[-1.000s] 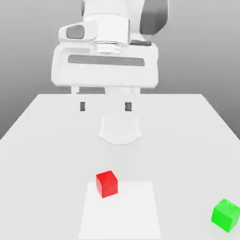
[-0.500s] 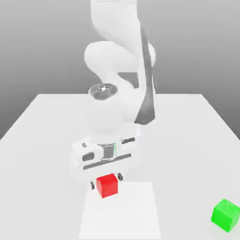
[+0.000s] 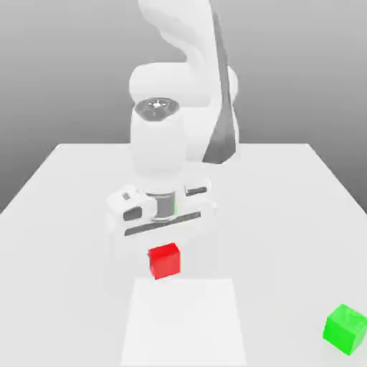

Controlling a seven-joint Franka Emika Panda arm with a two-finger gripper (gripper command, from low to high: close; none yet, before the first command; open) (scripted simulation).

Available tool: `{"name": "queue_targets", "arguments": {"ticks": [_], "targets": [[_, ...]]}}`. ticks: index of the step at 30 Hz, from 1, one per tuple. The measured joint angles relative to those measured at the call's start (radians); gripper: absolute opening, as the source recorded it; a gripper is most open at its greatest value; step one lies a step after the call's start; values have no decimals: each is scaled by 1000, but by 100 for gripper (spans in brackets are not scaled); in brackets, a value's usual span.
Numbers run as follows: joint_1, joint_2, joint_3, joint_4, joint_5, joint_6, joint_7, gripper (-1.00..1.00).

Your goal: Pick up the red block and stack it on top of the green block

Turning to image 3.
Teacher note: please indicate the small red cube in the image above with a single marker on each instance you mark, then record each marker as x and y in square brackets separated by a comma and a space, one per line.
[165, 262]

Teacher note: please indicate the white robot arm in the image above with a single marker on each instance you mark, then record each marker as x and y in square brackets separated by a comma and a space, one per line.
[156, 143]

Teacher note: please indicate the small green cube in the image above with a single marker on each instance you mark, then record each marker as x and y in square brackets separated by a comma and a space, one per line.
[344, 331]

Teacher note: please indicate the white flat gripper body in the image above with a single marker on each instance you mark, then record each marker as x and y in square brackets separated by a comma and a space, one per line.
[172, 229]

